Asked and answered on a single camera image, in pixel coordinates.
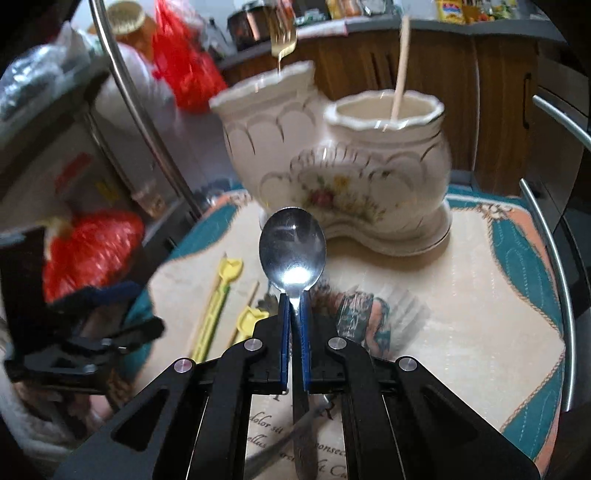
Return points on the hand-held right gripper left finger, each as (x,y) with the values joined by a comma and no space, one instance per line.
(285,341)

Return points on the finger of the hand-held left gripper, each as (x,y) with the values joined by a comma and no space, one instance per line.
(83,357)

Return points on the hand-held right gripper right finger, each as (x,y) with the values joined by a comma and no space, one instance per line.
(304,341)

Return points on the yellow plastic training chopstick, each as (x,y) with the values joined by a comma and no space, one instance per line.
(249,319)
(217,300)

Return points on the steel spoon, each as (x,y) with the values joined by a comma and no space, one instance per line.
(291,249)

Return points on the steel fork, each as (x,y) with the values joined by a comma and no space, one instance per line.
(272,450)

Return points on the floral ceramic utensil holder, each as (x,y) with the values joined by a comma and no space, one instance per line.
(351,184)

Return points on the gold fork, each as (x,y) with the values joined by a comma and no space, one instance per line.
(282,44)

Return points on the crumpled red plastic bag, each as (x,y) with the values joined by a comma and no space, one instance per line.
(92,254)

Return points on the printed placemat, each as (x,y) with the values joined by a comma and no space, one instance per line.
(438,300)

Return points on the metal shelf rack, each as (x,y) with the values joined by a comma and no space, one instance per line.
(193,203)

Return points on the white plastic bag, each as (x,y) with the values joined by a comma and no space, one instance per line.
(143,83)

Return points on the hanging red plastic bag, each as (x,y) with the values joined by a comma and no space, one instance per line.
(184,64)

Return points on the beige perforated basket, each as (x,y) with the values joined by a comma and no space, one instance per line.
(127,16)

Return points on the wooden base cabinets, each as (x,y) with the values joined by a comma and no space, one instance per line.
(461,92)

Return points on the steel built-in oven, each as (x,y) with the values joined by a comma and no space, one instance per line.
(554,157)

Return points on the white dish cloth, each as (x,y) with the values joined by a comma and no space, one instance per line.
(323,26)

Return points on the brown rice cooker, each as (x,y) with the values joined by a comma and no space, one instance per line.
(249,25)

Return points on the grey kitchen countertop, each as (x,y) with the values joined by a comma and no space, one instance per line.
(369,25)

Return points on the yellow cooking oil bottle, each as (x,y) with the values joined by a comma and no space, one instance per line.
(450,11)

